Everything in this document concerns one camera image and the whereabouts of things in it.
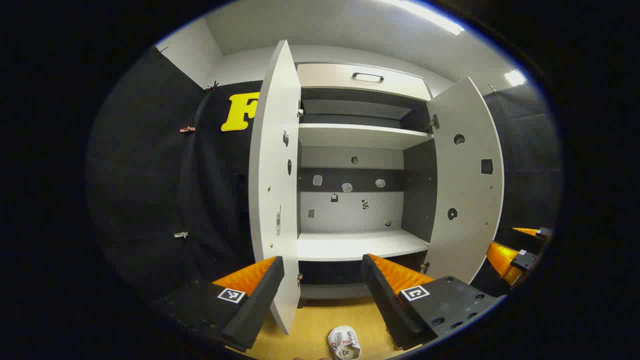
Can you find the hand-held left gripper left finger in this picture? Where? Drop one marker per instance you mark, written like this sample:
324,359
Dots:
260,302

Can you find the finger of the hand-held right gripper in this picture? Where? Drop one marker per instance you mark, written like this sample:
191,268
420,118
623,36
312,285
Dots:
530,232
500,257

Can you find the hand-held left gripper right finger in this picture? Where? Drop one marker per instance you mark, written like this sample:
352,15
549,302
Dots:
385,300

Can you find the white canvas shoe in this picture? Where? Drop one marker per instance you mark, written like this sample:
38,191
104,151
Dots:
344,342

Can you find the grey white shoe cabinet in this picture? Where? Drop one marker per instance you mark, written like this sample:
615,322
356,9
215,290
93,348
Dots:
350,245

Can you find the white cabinet door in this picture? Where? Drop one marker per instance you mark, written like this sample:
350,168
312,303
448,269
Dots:
272,150
467,185

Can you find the white cabinet drawer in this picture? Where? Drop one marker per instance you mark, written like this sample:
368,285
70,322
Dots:
330,77

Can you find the silver cloth clip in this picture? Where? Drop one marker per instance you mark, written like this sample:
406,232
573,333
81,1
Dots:
181,234

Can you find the small ceiling light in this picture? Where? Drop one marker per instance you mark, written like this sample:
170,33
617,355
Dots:
515,78

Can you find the black backdrop cloth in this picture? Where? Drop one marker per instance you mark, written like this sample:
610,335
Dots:
150,175

